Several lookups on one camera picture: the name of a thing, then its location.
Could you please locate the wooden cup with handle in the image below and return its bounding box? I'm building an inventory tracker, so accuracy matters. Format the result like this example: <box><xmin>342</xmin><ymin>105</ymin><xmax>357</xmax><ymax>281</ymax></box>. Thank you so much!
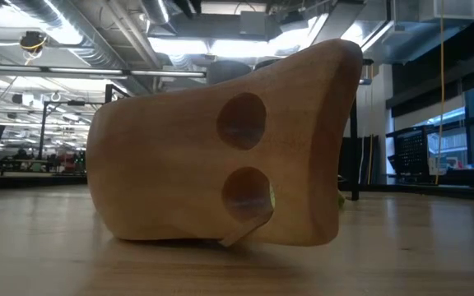
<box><xmin>86</xmin><ymin>39</ymin><xmax>365</xmax><ymax>248</ymax></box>

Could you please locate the grey-blue mug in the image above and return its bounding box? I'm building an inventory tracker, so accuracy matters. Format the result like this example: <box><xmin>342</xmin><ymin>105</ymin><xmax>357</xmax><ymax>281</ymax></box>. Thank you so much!
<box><xmin>207</xmin><ymin>60</ymin><xmax>256</xmax><ymax>86</ymax></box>

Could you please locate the long ceiling light tube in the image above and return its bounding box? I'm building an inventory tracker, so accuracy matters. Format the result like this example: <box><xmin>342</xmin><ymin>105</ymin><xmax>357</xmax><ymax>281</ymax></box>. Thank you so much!
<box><xmin>0</xmin><ymin>62</ymin><xmax>208</xmax><ymax>80</ymax></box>

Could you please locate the black perforated cart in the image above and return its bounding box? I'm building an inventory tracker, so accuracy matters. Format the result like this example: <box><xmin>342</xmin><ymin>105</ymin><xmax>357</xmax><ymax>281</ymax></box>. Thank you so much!
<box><xmin>386</xmin><ymin>126</ymin><xmax>430</xmax><ymax>184</ymax></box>

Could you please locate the silver ceiling duct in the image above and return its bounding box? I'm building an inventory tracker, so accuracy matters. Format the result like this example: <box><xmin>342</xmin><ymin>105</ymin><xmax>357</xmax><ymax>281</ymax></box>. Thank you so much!
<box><xmin>9</xmin><ymin>0</ymin><xmax>158</xmax><ymax>96</ymax></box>

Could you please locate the black background gantry frame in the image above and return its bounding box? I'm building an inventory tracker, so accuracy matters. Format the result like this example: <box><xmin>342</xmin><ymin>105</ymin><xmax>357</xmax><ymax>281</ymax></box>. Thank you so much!
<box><xmin>36</xmin><ymin>83</ymin><xmax>132</xmax><ymax>162</ymax></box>

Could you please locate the hanging yellow cable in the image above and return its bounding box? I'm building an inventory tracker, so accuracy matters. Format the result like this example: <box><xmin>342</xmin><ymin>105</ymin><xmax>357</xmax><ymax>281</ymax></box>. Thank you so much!
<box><xmin>434</xmin><ymin>0</ymin><xmax>446</xmax><ymax>187</ymax></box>

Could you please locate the yellow ceiling cable reel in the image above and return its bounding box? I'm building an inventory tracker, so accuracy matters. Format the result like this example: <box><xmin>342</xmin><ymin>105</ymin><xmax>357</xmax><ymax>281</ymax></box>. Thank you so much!
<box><xmin>19</xmin><ymin>30</ymin><xmax>49</xmax><ymax>55</ymax></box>

